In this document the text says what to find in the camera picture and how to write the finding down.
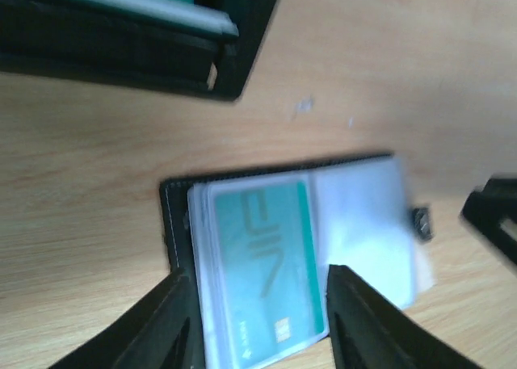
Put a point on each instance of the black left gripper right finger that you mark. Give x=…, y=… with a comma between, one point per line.
x=367, y=331

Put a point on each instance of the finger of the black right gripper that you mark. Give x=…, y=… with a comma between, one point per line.
x=491, y=211

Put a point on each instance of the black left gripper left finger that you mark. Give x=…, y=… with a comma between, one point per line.
x=161, y=330

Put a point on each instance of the black leather card holder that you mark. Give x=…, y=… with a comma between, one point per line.
x=362, y=218

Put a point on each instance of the teal credit card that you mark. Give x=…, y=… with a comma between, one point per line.
x=265, y=237

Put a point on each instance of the black card bin right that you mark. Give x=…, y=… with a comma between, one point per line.
x=80, y=41

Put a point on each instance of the teal card stack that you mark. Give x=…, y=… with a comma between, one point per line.
x=180, y=13

